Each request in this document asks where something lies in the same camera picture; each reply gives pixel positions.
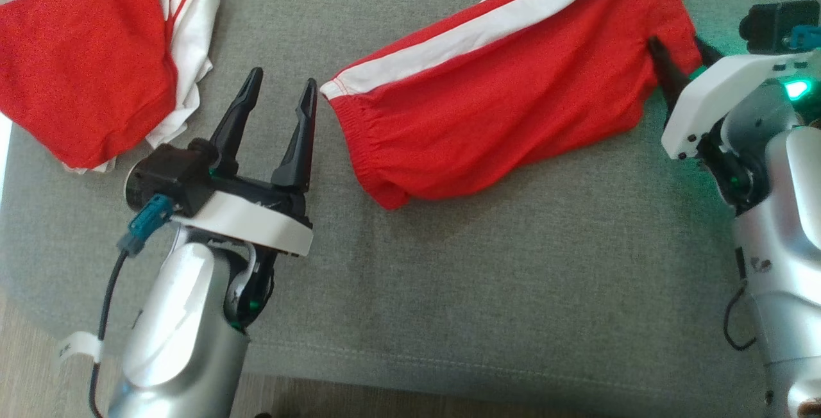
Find red jersey white sleeves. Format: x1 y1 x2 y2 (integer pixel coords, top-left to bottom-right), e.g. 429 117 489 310
0 0 220 175

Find white cable label tag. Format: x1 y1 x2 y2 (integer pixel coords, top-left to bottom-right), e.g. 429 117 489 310
58 331 103 364

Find grey fabric sofa seat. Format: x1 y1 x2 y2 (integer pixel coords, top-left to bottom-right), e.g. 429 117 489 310
0 0 821 418

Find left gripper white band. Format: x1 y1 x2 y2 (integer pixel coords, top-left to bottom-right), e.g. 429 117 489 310
170 67 319 334

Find left black cable teal plug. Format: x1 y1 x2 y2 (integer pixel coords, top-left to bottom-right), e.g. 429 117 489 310
89 194 175 418

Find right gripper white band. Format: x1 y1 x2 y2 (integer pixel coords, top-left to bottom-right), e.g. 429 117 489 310
648 35 821 210

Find red shorts white side stripe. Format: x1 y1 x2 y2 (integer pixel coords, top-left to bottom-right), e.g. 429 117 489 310
319 0 703 210

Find white rug brown edge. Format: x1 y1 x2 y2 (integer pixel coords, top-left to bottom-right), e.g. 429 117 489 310
0 113 12 207

